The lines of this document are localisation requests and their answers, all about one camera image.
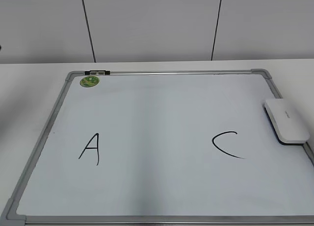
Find green round magnet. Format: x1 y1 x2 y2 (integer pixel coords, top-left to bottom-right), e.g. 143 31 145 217
79 75 100 88

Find black grey board hanger clip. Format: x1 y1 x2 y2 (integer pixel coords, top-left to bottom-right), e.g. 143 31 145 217
84 70 111 75

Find white whiteboard eraser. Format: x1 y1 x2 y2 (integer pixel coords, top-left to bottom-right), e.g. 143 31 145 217
263 99 310 145

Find white whiteboard grey frame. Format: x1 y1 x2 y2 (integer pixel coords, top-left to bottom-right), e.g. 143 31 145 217
0 69 314 226

